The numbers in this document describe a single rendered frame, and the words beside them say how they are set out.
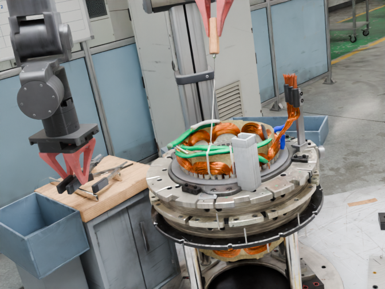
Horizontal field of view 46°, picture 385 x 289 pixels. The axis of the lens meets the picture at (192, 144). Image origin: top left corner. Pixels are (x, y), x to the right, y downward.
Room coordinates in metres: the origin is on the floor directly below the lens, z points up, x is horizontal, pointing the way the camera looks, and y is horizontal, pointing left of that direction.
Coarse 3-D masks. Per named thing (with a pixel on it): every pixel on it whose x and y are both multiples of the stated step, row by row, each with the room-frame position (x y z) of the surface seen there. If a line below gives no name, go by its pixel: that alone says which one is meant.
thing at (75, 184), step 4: (76, 180) 0.71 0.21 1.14; (68, 184) 0.70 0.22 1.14; (72, 184) 0.70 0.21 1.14; (76, 184) 0.71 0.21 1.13; (80, 184) 0.72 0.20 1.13; (68, 188) 0.69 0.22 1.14; (72, 188) 0.70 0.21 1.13; (76, 188) 0.71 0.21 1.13; (68, 192) 0.69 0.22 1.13; (72, 192) 0.70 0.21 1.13
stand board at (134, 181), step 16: (112, 160) 0.97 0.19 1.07; (128, 160) 0.96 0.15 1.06; (128, 176) 0.86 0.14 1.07; (144, 176) 0.85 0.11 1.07; (48, 192) 0.85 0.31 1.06; (64, 192) 0.84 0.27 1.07; (112, 192) 0.80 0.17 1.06; (128, 192) 0.81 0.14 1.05; (80, 208) 0.75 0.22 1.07; (96, 208) 0.76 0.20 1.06
